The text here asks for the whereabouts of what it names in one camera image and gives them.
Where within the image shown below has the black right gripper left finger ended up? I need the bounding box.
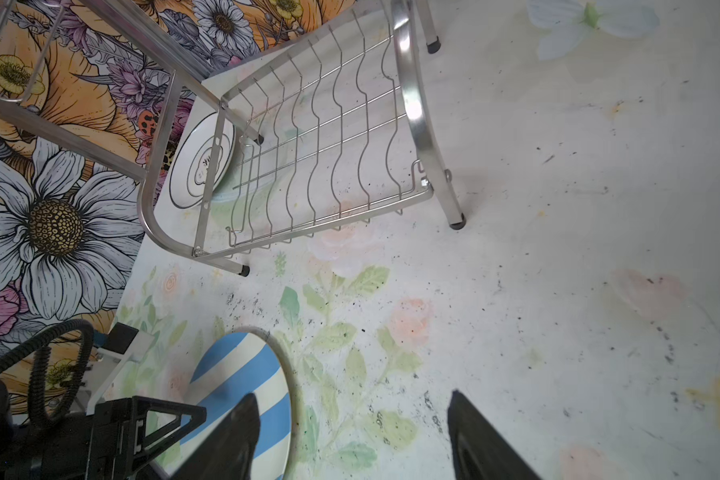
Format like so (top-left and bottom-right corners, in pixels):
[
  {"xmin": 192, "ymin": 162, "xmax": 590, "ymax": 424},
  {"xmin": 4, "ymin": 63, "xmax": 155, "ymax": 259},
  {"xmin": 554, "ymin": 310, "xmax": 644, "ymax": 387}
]
[{"xmin": 171, "ymin": 393, "xmax": 261, "ymax": 480}]

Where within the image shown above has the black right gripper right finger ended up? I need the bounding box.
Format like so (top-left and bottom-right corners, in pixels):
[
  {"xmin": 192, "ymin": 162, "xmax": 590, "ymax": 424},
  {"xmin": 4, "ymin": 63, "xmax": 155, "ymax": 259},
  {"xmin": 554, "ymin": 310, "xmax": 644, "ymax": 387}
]
[{"xmin": 447, "ymin": 390, "xmax": 541, "ymax": 480}]

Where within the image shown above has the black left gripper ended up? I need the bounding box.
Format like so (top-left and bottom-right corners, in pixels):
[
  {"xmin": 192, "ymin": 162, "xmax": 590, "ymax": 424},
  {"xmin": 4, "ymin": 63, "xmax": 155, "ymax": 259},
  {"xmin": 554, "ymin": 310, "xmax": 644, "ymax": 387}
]
[{"xmin": 0, "ymin": 380, "xmax": 207, "ymax": 479}]

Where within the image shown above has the blue white striped plate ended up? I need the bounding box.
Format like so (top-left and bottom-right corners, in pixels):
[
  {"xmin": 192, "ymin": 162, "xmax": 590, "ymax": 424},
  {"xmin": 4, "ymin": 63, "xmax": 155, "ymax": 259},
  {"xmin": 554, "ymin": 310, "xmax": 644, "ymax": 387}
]
[{"xmin": 179, "ymin": 330, "xmax": 293, "ymax": 480}]

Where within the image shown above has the white plate black clover outline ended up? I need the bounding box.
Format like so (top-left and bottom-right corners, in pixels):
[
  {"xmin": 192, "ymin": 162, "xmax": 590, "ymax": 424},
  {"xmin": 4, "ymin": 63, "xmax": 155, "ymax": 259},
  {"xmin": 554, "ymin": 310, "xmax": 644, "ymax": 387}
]
[{"xmin": 168, "ymin": 113, "xmax": 236, "ymax": 209}]

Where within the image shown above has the chrome two-tier dish rack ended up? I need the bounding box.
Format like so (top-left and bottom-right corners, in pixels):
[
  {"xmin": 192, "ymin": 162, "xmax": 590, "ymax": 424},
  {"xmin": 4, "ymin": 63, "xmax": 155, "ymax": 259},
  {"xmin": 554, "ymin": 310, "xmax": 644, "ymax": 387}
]
[{"xmin": 0, "ymin": 1, "xmax": 466, "ymax": 276}]

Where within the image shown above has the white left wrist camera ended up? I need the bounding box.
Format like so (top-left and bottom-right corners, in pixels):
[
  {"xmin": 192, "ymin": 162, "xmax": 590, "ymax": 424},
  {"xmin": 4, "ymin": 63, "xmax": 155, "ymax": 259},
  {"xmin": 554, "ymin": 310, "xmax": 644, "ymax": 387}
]
[{"xmin": 76, "ymin": 323, "xmax": 155, "ymax": 415}]

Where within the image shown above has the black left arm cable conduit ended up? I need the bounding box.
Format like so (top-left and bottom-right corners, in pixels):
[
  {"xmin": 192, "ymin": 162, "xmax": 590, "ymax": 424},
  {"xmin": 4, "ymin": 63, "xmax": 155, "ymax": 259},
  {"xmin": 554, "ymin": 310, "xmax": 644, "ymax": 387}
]
[{"xmin": 0, "ymin": 319, "xmax": 95, "ymax": 430}]

